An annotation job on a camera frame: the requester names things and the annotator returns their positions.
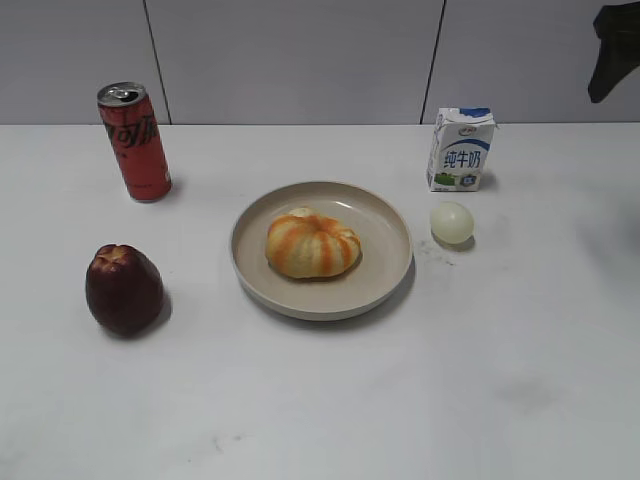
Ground white blue milk carton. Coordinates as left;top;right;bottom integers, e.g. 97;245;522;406
426;108;496;192

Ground dark red apple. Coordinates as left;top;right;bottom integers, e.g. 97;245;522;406
85;244;165;337

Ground red soda can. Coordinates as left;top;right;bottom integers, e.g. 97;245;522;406
97;81;172;202

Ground white egg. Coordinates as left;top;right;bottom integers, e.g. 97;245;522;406
430;201;475;245

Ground beige round plate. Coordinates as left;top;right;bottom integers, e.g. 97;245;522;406
230;181;413;321

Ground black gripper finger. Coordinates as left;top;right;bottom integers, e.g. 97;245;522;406
588;3;639;103

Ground orange striped croissant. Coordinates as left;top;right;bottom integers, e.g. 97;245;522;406
265;207;362;279

